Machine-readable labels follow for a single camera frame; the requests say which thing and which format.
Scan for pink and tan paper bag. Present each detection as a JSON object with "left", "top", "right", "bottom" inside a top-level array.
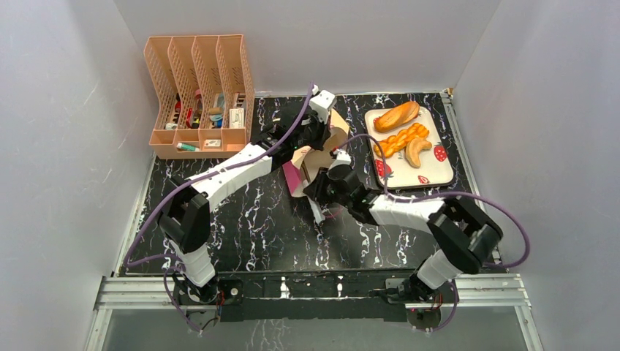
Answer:
[{"left": 282, "top": 109, "right": 349, "bottom": 197}]

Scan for metal tongs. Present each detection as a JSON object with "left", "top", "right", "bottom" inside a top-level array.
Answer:
[{"left": 300, "top": 164, "right": 325, "bottom": 224}]

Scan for orange braided fake bread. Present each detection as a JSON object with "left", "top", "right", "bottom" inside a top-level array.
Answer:
[{"left": 373, "top": 123, "right": 430, "bottom": 158}]

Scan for tan fake croissant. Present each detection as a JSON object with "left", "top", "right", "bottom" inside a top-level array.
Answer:
[{"left": 405, "top": 137, "right": 433, "bottom": 168}]

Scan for long orange fake baguette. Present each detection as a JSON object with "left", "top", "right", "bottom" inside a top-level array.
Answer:
[{"left": 374, "top": 101, "right": 420, "bottom": 133}]

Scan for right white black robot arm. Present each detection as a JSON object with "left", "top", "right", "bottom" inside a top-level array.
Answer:
[{"left": 303, "top": 165, "right": 503, "bottom": 303}]

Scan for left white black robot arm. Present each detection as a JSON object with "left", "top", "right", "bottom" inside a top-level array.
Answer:
[{"left": 157, "top": 107, "right": 331, "bottom": 304}]

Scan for small white box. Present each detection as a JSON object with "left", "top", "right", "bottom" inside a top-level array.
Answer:
[{"left": 229, "top": 107, "right": 245, "bottom": 129}]

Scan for peach plastic file organizer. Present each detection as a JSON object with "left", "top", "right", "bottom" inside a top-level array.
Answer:
[{"left": 143, "top": 34, "right": 255, "bottom": 159}]

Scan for red bottle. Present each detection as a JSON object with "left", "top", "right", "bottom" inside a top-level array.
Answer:
[{"left": 194, "top": 89, "right": 202, "bottom": 111}]

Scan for green white tube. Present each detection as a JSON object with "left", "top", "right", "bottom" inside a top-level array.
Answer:
[{"left": 176, "top": 143, "right": 200, "bottom": 152}]

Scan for white strawberry print tray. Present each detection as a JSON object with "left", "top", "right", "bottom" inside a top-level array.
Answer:
[{"left": 364, "top": 107, "right": 455, "bottom": 189}]

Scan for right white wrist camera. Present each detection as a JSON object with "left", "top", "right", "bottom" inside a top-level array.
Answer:
[{"left": 329, "top": 148, "right": 352, "bottom": 170}]

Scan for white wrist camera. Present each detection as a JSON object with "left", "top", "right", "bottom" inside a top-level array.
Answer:
[
  {"left": 309, "top": 90, "right": 336, "bottom": 125},
  {"left": 329, "top": 148, "right": 352, "bottom": 170}
]

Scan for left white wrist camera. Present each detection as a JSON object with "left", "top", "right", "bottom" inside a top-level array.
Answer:
[{"left": 309, "top": 90, "right": 336, "bottom": 125}]

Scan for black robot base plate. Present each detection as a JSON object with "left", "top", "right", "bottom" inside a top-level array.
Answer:
[{"left": 170, "top": 268, "right": 459, "bottom": 328}]

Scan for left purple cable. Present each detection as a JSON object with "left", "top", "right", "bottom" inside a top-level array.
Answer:
[{"left": 124, "top": 82, "right": 316, "bottom": 334}]

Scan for purple cable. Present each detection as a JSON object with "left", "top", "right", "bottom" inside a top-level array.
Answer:
[
  {"left": 334, "top": 133, "right": 532, "bottom": 333},
  {"left": 124, "top": 82, "right": 316, "bottom": 334}
]

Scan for aluminium frame rail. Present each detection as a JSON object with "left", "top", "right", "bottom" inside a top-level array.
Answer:
[{"left": 95, "top": 273, "right": 543, "bottom": 350}]

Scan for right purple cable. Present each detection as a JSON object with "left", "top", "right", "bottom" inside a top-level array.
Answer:
[{"left": 334, "top": 133, "right": 532, "bottom": 333}]

